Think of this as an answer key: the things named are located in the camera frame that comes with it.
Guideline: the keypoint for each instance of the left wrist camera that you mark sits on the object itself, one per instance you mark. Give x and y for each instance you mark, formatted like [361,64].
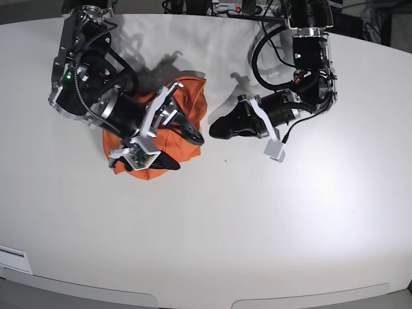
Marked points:
[275,150]

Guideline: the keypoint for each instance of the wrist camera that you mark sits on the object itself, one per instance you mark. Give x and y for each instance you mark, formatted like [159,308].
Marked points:
[275,150]
[135,156]

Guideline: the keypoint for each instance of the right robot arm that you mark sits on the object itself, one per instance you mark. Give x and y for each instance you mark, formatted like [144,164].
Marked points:
[92,83]

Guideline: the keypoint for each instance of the orange T-shirt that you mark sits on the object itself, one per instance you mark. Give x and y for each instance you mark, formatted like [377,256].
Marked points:
[192,100]

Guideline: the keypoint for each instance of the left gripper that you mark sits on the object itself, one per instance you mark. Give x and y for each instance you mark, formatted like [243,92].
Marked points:
[243,121]

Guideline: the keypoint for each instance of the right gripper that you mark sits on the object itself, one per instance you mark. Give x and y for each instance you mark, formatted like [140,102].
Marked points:
[136,123]

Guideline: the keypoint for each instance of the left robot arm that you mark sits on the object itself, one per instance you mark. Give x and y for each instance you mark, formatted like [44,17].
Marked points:
[312,88]

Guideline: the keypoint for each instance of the white power strip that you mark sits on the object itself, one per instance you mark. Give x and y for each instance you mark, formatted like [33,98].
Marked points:
[245,9]

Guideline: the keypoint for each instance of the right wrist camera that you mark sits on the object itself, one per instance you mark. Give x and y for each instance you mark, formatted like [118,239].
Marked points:
[135,156]

